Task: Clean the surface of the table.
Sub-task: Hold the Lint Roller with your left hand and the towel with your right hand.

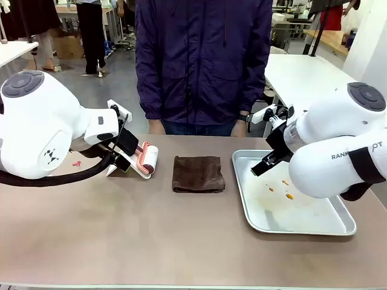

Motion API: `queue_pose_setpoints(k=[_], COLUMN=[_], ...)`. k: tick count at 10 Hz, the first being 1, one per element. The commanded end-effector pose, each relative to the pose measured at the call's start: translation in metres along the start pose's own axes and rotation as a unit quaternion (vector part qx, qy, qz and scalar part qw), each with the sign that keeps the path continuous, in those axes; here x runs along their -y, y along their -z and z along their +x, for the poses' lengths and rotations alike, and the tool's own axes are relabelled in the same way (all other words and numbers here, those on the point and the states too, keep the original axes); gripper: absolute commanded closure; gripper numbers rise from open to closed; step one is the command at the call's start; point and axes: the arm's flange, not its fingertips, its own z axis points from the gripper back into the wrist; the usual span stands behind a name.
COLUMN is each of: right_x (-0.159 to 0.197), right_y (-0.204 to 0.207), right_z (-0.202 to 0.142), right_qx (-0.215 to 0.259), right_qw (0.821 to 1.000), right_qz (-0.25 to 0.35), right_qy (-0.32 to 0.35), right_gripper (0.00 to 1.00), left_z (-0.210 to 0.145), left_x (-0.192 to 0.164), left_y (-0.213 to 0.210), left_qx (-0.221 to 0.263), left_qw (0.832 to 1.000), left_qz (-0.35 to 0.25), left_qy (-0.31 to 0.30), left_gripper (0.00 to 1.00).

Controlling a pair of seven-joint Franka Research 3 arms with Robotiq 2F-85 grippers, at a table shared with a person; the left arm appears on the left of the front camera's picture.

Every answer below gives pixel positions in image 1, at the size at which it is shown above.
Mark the wooden top table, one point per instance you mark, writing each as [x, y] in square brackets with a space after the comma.
[329, 40]

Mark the large orange sauce stain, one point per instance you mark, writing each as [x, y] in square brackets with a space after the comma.
[289, 196]

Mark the small pink plastic piece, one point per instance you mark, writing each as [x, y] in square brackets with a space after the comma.
[77, 163]

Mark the small white table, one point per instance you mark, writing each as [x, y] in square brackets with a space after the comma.
[15, 51]

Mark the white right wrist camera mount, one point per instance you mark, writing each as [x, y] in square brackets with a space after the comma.
[261, 114]

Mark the person in black trousers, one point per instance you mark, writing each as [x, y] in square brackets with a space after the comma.
[90, 36]

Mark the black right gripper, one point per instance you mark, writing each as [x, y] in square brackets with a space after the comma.
[279, 142]

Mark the black slanted stand pole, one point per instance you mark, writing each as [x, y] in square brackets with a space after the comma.
[317, 34]

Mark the silver metal tray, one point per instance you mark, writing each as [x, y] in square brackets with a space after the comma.
[302, 214]

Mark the person's left hand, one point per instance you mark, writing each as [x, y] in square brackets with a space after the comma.
[239, 129]

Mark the person in red apron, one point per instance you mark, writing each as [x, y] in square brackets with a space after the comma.
[332, 15]

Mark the black wristwatch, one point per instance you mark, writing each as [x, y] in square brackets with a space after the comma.
[243, 116]

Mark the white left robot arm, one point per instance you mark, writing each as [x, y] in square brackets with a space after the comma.
[45, 127]

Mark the large white table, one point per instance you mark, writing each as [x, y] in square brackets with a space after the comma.
[296, 78]

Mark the brown cardboard box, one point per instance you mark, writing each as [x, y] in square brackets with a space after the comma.
[69, 46]

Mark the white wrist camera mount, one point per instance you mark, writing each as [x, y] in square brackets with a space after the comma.
[261, 114]
[121, 108]

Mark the person's right hand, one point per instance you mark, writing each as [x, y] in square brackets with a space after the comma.
[156, 127]

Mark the person in purple jacket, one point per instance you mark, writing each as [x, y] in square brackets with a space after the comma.
[199, 60]

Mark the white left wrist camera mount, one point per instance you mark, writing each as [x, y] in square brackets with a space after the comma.
[121, 108]

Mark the brown cloth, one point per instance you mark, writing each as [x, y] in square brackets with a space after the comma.
[198, 173]

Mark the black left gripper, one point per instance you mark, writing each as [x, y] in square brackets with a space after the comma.
[128, 143]

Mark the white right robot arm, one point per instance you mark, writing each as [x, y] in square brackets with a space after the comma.
[326, 121]

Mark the person in dark coat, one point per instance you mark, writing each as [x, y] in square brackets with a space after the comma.
[36, 21]

